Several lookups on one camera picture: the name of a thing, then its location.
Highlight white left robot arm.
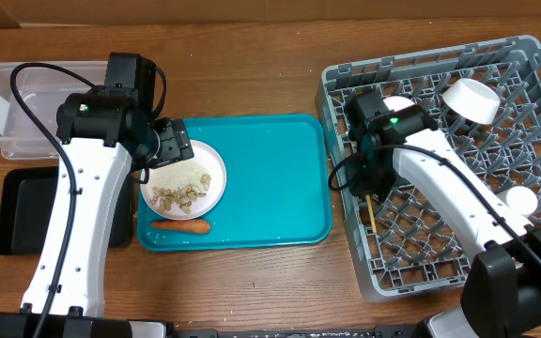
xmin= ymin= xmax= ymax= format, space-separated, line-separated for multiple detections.
xmin=0 ymin=53 xmax=193 ymax=337

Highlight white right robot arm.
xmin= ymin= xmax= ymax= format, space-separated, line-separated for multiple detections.
xmin=339 ymin=91 xmax=541 ymax=337

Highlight clear plastic waste bin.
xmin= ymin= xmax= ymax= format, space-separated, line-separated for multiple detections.
xmin=0 ymin=62 xmax=90 ymax=160

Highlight wooden chopstick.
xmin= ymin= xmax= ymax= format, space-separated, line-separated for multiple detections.
xmin=365 ymin=195 xmax=378 ymax=234

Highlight pile of peanut shells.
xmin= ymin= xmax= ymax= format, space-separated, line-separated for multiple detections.
xmin=150 ymin=174 xmax=211 ymax=214

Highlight white paper cup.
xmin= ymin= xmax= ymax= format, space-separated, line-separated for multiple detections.
xmin=498 ymin=186 xmax=538 ymax=217

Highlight orange carrot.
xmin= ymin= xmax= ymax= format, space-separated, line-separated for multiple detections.
xmin=150 ymin=219 xmax=210 ymax=235

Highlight black plastic tray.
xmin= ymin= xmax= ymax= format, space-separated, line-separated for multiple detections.
xmin=0 ymin=166 xmax=133 ymax=255

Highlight pink bowl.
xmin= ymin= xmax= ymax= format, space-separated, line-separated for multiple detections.
xmin=383 ymin=96 xmax=415 ymax=112

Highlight teal serving tray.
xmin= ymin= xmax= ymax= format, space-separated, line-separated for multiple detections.
xmin=136 ymin=115 xmax=332 ymax=252

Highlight grey dishwasher rack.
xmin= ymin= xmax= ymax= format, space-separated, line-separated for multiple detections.
xmin=316 ymin=36 xmax=541 ymax=302

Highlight pile of rice grains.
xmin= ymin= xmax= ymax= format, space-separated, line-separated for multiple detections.
xmin=149 ymin=160 xmax=209 ymax=191

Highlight pale green bowl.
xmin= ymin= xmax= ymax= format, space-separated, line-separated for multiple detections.
xmin=442 ymin=78 xmax=501 ymax=125

